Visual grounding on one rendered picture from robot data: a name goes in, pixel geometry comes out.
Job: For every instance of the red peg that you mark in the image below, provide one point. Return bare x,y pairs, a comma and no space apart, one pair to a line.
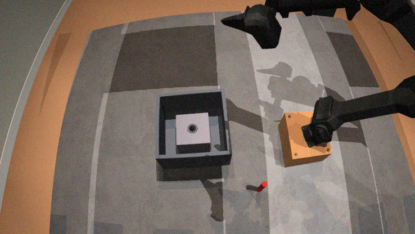
263,185

